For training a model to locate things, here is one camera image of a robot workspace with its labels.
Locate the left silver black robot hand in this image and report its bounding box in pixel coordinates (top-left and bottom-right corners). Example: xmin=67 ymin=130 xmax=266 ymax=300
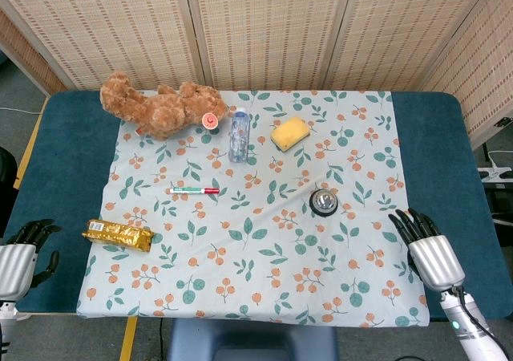
xmin=0 ymin=218 xmax=63 ymax=301

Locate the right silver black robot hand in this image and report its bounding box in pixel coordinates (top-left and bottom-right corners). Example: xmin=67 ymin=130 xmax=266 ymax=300
xmin=388 ymin=208 xmax=467 ymax=292

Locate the black desk bell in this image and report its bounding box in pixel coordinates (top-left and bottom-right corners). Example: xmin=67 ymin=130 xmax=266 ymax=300
xmin=308 ymin=184 xmax=340 ymax=218

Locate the black equipment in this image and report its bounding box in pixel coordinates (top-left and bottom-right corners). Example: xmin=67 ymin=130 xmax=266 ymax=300
xmin=0 ymin=147 xmax=20 ymax=240

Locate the gold foil snack package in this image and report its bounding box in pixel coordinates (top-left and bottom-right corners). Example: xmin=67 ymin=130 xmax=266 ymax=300
xmin=82 ymin=218 xmax=156 ymax=253

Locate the white power strip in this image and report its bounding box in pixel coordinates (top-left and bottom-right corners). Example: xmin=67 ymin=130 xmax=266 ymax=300
xmin=477 ymin=166 xmax=513 ymax=182

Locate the floral patterned tablecloth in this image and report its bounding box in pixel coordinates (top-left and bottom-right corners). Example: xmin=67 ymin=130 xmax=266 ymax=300
xmin=75 ymin=89 xmax=432 ymax=329

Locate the yellow sponge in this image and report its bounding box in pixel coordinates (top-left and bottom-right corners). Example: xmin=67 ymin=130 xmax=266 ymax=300
xmin=270 ymin=116 xmax=311 ymax=154

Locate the red green marker pen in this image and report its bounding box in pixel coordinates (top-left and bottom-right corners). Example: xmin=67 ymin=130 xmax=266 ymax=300
xmin=168 ymin=186 xmax=221 ymax=196

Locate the brown teddy bear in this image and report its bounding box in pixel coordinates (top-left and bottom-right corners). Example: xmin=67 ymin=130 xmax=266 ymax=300
xmin=99 ymin=70 xmax=230 ymax=141

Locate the clear plastic water bottle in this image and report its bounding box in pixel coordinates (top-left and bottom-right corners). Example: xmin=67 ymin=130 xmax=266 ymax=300
xmin=228 ymin=106 xmax=252 ymax=164

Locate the woven bamboo folding screen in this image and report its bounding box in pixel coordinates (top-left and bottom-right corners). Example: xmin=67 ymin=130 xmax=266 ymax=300
xmin=0 ymin=0 xmax=513 ymax=149

